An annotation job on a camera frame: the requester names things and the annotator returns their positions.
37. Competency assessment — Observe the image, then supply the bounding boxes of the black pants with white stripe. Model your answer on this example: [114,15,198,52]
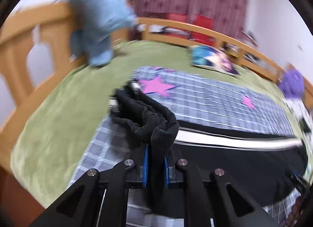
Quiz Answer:
[110,80,308,216]

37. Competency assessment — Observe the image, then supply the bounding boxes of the green plush bedspread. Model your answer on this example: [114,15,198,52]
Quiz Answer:
[11,41,303,207]

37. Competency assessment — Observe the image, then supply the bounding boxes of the grey grid blanket with stars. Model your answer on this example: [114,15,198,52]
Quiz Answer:
[67,66,302,227]

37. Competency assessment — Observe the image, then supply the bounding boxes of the white black-spotted cloth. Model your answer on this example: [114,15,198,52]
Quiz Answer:
[284,99,312,134]

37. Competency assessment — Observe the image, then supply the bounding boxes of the purple plush toy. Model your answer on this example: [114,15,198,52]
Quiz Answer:
[279,68,305,99]

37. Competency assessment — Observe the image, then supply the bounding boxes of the colourful geometric pillow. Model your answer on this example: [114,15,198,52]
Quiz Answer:
[189,45,239,76]

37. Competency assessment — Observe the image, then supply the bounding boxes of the red chair left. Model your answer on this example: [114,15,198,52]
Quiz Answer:
[164,13,189,38]

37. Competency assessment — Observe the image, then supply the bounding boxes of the red chair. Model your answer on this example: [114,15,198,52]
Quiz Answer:
[164,13,189,38]
[190,14,214,46]

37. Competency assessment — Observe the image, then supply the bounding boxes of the red chair right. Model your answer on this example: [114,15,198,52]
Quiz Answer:
[190,14,214,46]

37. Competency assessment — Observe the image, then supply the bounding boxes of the wooden bed frame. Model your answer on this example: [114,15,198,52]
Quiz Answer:
[1,2,312,226]

